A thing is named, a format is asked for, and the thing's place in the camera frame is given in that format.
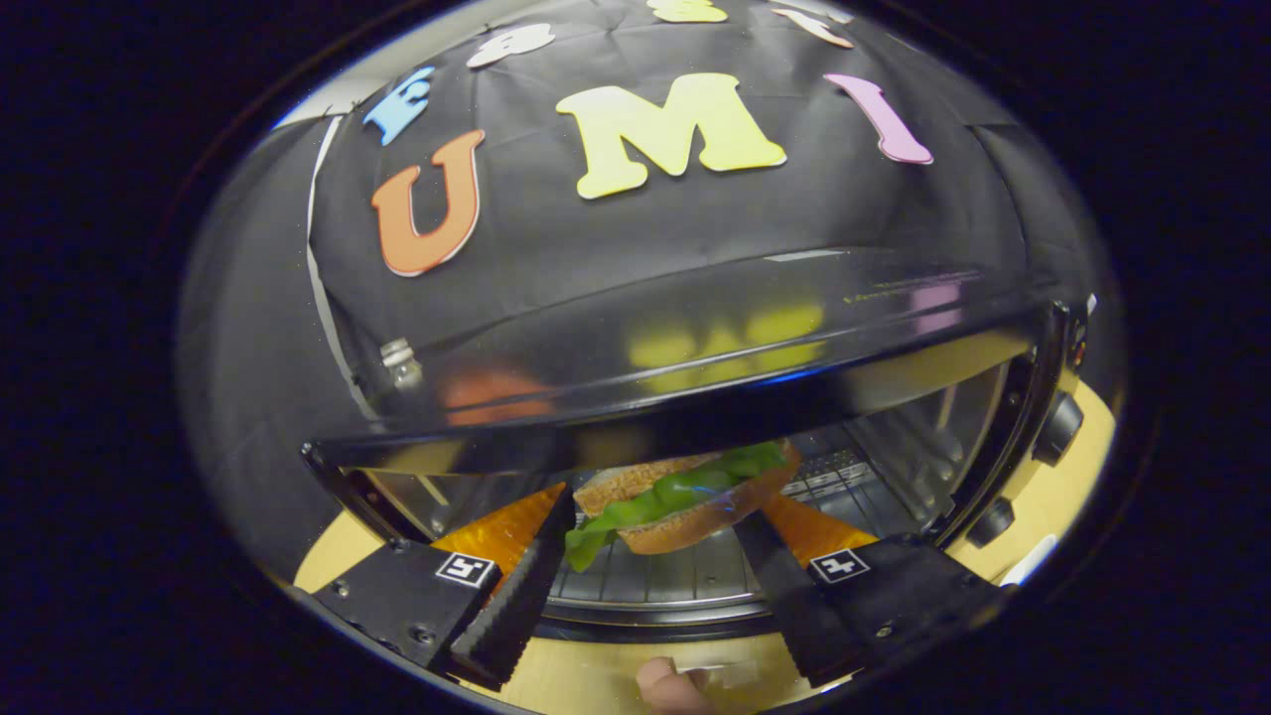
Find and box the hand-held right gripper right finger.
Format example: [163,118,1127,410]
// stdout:
[735,494,1004,688]

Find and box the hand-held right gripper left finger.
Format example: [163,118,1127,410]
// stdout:
[308,484,577,691]

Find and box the lettuce sandwich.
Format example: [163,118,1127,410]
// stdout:
[564,440,803,573]

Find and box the black electric oven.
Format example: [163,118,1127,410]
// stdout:
[301,246,1093,644]

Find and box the clear water bottle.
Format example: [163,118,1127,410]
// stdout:
[381,338,424,391]

